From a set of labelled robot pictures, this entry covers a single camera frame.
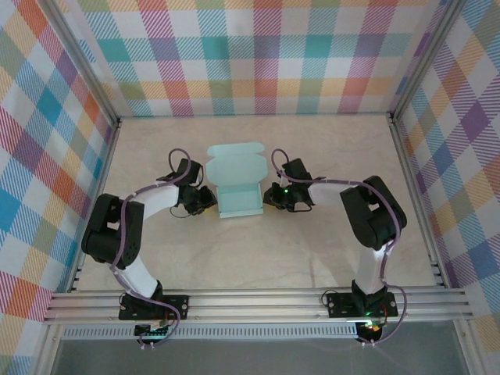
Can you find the light blue paper box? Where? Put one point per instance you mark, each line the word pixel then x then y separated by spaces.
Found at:
pixel 234 172

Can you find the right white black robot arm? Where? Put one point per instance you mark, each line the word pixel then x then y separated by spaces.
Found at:
pixel 371 211

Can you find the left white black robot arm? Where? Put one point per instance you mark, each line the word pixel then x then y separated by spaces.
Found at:
pixel 160 199

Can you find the small controller circuit board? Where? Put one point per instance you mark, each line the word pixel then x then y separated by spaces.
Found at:
pixel 154 332
pixel 373 328

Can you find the aluminium table side rail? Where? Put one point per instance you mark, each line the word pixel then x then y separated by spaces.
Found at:
pixel 97 195
pixel 414 187

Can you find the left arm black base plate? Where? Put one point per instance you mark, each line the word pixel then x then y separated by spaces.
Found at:
pixel 176 306

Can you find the long aluminium mounting rail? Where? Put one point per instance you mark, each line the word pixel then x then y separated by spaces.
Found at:
pixel 254 304

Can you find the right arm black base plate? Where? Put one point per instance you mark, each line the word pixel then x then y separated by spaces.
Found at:
pixel 340 304

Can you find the aluminium frame post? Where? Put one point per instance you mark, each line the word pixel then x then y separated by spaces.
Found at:
pixel 423 58
pixel 80 58

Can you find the aluminium frame leg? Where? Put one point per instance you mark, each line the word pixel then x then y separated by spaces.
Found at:
pixel 45 351
pixel 470 351

